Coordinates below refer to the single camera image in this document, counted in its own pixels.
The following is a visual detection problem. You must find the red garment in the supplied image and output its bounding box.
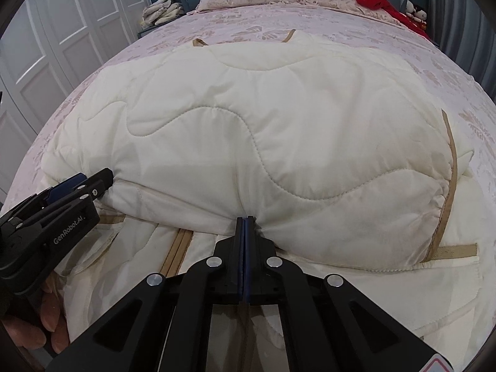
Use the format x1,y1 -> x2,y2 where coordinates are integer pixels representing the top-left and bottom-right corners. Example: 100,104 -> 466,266
350,0 -> 430,36

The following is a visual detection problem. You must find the pink butterfly bedspread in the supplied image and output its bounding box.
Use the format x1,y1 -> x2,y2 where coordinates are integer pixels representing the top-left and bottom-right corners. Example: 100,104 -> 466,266
0,0 -> 496,357

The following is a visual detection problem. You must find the grey curtain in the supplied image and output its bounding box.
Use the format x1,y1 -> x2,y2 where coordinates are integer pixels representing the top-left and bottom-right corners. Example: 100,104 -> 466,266
425,0 -> 496,99

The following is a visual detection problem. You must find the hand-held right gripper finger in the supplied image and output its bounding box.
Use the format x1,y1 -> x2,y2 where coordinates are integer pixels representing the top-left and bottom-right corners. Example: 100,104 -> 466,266
46,216 -> 246,372
245,216 -> 457,372

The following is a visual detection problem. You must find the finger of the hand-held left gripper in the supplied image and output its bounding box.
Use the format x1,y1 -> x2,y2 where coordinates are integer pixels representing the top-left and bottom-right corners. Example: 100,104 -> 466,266
22,172 -> 88,210
0,168 -> 114,238

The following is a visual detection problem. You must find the white wardrobe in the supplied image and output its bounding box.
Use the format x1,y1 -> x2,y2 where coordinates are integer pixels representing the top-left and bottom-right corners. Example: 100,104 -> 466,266
0,0 -> 145,204

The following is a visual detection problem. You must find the person's left hand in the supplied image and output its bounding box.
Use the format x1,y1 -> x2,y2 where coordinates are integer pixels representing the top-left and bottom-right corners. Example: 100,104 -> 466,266
0,275 -> 71,354

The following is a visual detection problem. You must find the cream quilted blanket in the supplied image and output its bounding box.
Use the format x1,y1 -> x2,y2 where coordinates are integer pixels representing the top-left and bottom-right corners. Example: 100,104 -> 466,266
39,30 -> 486,372

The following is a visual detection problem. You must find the pile of cream cloths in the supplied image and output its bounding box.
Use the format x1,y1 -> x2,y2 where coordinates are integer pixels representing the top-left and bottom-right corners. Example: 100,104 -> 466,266
141,0 -> 187,28

